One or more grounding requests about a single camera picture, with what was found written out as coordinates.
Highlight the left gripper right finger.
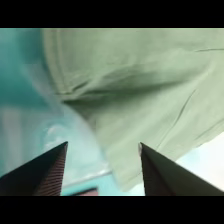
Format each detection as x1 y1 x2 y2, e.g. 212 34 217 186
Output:
138 142 224 197

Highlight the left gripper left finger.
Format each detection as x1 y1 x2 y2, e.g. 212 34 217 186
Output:
0 141 69 197

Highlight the green shirt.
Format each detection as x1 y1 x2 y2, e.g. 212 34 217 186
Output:
41 28 224 193

